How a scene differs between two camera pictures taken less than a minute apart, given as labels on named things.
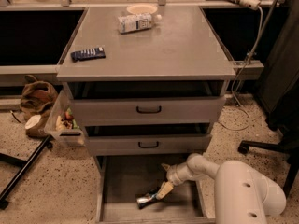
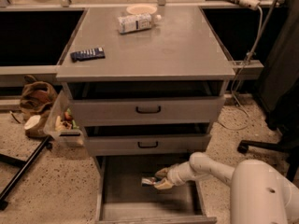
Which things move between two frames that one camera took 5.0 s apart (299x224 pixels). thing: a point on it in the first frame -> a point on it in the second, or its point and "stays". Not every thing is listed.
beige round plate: [142, 8] stays
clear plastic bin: [64, 125] stays
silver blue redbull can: [144, 201] -> [149, 180]
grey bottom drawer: [125, 177] stays
